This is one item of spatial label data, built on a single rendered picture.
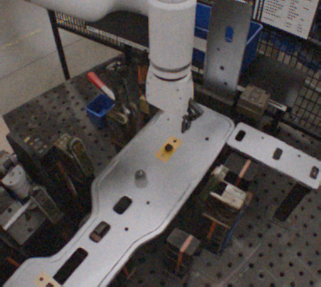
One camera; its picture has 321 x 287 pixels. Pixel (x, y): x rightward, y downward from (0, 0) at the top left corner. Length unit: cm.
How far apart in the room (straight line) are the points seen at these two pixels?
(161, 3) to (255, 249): 82
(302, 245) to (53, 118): 114
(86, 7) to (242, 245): 85
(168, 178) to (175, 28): 40
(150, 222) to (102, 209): 12
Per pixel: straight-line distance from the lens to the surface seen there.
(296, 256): 109
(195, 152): 82
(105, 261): 70
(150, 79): 64
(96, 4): 51
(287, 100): 99
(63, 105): 143
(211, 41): 88
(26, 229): 82
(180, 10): 51
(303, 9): 105
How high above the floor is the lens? 166
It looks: 49 degrees down
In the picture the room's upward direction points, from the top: straight up
